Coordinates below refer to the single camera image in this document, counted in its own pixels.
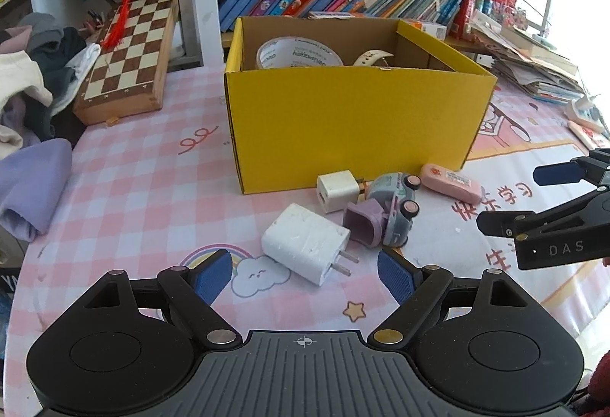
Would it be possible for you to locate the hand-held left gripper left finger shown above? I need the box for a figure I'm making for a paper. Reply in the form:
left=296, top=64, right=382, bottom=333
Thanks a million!
left=82, top=249, right=243, bottom=349

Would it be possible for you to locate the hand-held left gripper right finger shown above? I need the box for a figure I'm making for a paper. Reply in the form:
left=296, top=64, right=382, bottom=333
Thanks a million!
left=367, top=248, right=541, bottom=348

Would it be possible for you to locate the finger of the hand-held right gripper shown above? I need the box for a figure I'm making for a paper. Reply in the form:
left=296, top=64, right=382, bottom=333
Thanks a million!
left=477, top=185, right=610, bottom=239
left=533, top=147, right=610, bottom=186

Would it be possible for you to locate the large white plug charger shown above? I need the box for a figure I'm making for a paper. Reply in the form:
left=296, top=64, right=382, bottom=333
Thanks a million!
left=261, top=203, right=360, bottom=287

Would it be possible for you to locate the yellow cardboard box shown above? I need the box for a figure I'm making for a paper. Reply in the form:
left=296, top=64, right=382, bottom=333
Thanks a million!
left=223, top=15, right=499, bottom=196

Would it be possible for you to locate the cream smartwatch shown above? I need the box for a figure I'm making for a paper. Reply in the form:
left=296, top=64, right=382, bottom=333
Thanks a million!
left=353, top=50, right=395, bottom=67

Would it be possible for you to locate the clear packing tape roll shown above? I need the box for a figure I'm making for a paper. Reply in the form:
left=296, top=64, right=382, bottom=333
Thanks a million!
left=256, top=35, right=344, bottom=71

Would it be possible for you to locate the pink flat booklet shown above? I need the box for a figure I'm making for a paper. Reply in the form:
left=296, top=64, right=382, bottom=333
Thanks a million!
left=567, top=120, right=610, bottom=150

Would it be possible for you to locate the small purple plastic container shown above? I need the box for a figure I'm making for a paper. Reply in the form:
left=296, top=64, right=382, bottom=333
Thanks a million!
left=342, top=201, right=389, bottom=248

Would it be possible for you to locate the white power strip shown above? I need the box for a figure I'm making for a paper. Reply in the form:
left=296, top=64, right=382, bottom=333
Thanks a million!
left=565, top=95, right=610, bottom=134

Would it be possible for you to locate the pink eraser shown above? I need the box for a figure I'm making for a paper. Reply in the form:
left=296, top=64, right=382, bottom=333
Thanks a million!
left=419, top=163, right=484, bottom=203

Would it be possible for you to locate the grey toy car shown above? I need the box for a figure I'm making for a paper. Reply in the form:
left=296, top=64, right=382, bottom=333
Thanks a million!
left=364, top=171, right=421, bottom=248

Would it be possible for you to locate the small cream cube charger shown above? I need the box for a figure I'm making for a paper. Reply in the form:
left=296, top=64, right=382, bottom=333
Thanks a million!
left=316, top=170, right=367, bottom=214

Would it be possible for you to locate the stack of papers and booklets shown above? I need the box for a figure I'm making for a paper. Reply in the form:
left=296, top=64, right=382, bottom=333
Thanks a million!
left=472, top=11, right=589, bottom=105

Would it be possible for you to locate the pink checked tablecloth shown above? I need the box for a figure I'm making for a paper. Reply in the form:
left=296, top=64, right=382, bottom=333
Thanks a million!
left=10, top=61, right=610, bottom=336

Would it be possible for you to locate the person's red clothing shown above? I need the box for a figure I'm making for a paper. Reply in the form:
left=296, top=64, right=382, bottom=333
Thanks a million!
left=588, top=350, right=610, bottom=417

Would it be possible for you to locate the red boxed book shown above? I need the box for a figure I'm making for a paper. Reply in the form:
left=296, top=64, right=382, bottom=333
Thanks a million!
left=450, top=0, right=518, bottom=41

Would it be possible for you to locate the orange and white small box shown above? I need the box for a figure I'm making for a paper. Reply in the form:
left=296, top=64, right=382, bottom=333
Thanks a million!
left=405, top=19, right=449, bottom=41

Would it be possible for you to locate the lavender garment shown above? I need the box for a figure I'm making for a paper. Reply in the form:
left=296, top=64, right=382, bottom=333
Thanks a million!
left=0, top=138, right=73, bottom=242

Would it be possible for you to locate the black case white lettering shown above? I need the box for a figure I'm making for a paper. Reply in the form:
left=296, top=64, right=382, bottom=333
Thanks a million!
left=0, top=269, right=22, bottom=295

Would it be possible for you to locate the wooden chessboard box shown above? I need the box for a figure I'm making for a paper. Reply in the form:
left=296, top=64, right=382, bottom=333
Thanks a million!
left=72, top=0, right=181, bottom=127

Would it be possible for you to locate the white cloth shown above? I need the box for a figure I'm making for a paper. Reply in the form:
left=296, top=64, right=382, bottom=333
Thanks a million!
left=50, top=42, right=102, bottom=115

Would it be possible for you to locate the dark grey garment pile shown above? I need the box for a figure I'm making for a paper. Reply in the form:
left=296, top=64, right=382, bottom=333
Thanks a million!
left=0, top=11, right=89, bottom=141

